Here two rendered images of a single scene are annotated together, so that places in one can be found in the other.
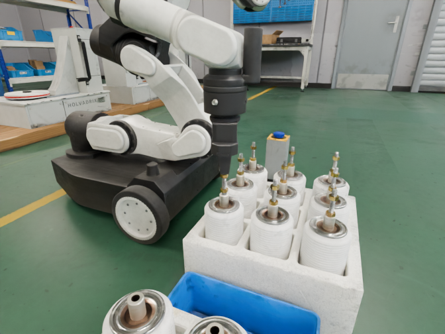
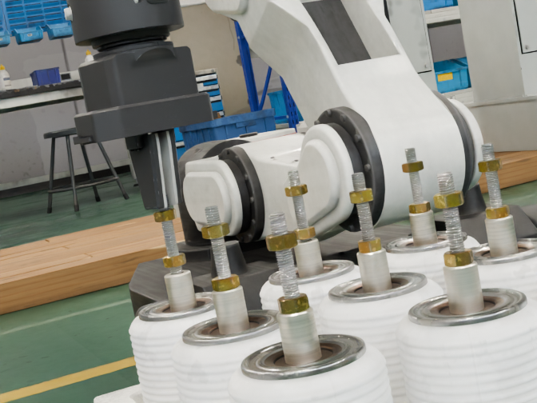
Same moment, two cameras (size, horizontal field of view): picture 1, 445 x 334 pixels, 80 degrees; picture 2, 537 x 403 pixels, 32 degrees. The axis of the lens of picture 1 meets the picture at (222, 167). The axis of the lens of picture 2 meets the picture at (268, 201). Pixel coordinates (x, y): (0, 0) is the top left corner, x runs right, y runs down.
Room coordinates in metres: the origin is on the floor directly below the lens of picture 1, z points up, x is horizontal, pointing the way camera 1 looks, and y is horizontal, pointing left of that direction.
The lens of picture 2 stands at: (0.07, -0.62, 0.40)
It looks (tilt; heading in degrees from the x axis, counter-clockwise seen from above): 6 degrees down; 46
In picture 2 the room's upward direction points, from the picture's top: 11 degrees counter-clockwise
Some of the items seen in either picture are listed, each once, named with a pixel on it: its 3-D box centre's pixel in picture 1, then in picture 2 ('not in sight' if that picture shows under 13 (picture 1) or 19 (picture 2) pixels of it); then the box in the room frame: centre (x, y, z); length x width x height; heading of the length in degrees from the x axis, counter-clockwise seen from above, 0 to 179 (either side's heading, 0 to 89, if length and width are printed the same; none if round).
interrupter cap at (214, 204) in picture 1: (224, 204); (184, 307); (0.55, 0.00, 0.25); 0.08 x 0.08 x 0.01
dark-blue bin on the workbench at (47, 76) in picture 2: not in sight; (45, 78); (3.49, 4.67, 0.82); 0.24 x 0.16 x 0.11; 67
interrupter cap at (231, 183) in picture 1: (240, 184); (311, 273); (0.66, -0.05, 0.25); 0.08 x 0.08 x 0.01
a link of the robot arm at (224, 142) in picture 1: (223, 120); (133, 59); (0.55, 0.00, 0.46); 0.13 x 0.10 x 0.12; 179
